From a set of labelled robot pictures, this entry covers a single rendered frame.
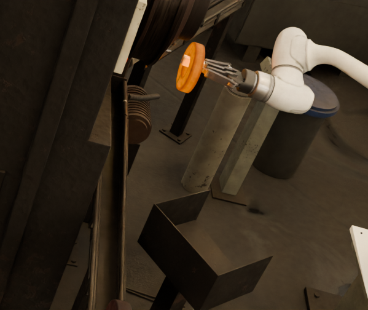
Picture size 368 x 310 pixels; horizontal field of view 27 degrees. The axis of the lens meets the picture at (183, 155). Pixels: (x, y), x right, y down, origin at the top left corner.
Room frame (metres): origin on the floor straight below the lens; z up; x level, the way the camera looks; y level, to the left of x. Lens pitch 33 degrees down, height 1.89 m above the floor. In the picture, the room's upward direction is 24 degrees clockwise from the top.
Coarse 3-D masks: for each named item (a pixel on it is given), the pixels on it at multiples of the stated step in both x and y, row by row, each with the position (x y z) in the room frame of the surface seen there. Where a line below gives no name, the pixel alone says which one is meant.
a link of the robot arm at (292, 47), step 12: (288, 36) 2.36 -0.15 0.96; (300, 36) 2.37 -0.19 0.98; (276, 48) 2.34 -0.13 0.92; (288, 48) 2.33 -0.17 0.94; (300, 48) 2.32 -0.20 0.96; (312, 48) 2.34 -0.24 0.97; (324, 48) 2.34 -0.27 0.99; (276, 60) 2.30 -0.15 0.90; (288, 60) 2.29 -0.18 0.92; (300, 60) 2.30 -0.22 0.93; (312, 60) 2.32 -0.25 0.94; (324, 60) 2.33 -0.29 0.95; (336, 60) 2.31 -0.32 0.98; (348, 60) 2.30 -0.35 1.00; (348, 72) 2.28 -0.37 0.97; (360, 72) 2.26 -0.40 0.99
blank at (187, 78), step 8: (192, 48) 2.15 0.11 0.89; (200, 48) 2.14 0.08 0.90; (192, 56) 2.12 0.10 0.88; (200, 56) 2.11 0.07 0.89; (192, 64) 2.08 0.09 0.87; (200, 64) 2.09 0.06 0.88; (184, 72) 2.16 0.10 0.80; (192, 72) 2.07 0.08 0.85; (200, 72) 2.08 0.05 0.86; (176, 80) 2.16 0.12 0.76; (184, 80) 2.09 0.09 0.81; (192, 80) 2.07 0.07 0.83; (184, 88) 2.08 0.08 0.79; (192, 88) 2.08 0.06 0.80
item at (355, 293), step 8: (360, 280) 2.31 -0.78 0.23; (304, 288) 2.42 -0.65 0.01; (312, 288) 2.42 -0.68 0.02; (352, 288) 2.32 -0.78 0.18; (360, 288) 2.28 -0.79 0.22; (312, 296) 2.38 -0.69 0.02; (320, 296) 2.40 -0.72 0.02; (328, 296) 2.42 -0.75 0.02; (336, 296) 2.44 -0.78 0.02; (344, 296) 2.34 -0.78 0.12; (352, 296) 2.29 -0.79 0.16; (360, 296) 2.25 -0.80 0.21; (312, 304) 2.33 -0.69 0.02; (320, 304) 2.35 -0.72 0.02; (328, 304) 2.37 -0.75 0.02; (336, 304) 2.39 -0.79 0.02; (344, 304) 2.31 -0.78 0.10; (352, 304) 2.26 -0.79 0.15; (360, 304) 2.22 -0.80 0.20
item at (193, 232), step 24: (168, 216) 1.63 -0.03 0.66; (192, 216) 1.71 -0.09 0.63; (144, 240) 1.56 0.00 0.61; (168, 240) 1.52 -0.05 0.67; (192, 240) 1.65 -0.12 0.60; (168, 264) 1.50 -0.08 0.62; (192, 264) 1.46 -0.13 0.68; (216, 264) 1.60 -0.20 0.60; (264, 264) 1.56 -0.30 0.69; (168, 288) 1.57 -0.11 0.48; (192, 288) 1.44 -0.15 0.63; (216, 288) 1.43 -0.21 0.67; (240, 288) 1.52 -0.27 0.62
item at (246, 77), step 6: (240, 72) 2.22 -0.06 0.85; (246, 72) 2.19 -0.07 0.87; (252, 72) 2.20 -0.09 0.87; (234, 78) 2.16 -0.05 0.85; (240, 78) 2.18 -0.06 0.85; (246, 78) 2.17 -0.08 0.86; (252, 78) 2.18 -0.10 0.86; (240, 84) 2.16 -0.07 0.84; (246, 84) 2.17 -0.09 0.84; (252, 84) 2.17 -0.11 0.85; (240, 90) 2.17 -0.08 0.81; (246, 90) 2.17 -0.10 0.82
